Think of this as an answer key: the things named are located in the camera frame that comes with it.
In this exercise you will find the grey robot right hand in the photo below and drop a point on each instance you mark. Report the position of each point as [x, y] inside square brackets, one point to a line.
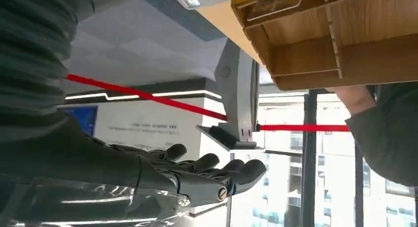
[98, 173]

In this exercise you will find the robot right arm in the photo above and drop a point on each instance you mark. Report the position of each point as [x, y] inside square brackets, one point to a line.
[29, 55]

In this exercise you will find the red barrier tape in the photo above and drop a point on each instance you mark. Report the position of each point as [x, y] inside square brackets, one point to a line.
[147, 96]

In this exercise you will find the white light strip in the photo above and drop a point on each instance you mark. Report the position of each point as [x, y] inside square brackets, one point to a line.
[183, 94]

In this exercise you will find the grey standing display kiosk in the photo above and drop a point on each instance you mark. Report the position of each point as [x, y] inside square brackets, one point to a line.
[236, 98]

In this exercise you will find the pale wooden desk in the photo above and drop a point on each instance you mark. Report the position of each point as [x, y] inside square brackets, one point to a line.
[225, 26]

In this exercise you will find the wooden compartment box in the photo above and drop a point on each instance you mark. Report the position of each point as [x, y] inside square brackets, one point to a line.
[359, 49]

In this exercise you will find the person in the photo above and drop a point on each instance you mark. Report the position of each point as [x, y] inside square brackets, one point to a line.
[388, 140]

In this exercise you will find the blue wall sign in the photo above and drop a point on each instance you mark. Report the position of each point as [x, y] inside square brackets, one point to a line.
[83, 119]

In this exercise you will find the thick black window post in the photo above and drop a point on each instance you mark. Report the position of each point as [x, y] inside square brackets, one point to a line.
[309, 160]

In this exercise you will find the thin black window post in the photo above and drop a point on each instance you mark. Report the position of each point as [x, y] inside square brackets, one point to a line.
[359, 186]

